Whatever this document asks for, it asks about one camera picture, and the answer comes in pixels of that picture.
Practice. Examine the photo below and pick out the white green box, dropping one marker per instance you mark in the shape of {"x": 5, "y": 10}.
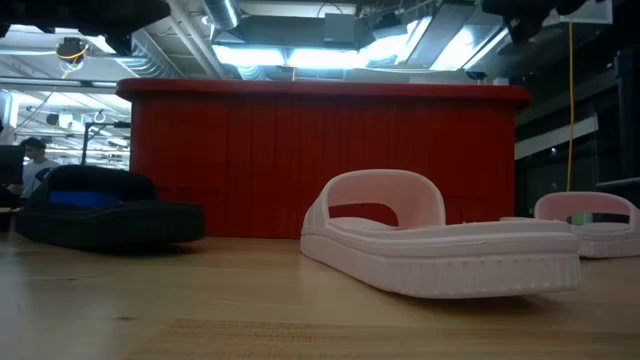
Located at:
{"x": 577, "y": 219}

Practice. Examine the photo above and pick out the pink slide sandal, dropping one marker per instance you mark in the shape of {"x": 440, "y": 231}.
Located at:
{"x": 425, "y": 260}
{"x": 600, "y": 245}

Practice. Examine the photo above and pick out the silver ventilation duct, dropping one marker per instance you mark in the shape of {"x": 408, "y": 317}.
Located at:
{"x": 222, "y": 12}

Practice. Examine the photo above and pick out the red plastic bin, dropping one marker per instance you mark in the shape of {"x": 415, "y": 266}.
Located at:
{"x": 250, "y": 150}

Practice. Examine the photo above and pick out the person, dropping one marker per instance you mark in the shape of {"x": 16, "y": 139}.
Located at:
{"x": 37, "y": 170}

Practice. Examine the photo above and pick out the black slide sandal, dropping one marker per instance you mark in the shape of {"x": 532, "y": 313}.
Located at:
{"x": 110, "y": 225}

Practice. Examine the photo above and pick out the grey ceiling box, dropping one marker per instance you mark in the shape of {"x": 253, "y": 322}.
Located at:
{"x": 340, "y": 27}

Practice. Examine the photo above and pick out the fluorescent ceiling light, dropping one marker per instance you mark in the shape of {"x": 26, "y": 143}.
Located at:
{"x": 280, "y": 56}

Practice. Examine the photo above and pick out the blue plastic bin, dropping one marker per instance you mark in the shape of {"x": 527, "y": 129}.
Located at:
{"x": 80, "y": 199}

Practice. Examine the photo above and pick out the black computer monitor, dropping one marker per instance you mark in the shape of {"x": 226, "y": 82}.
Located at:
{"x": 11, "y": 165}

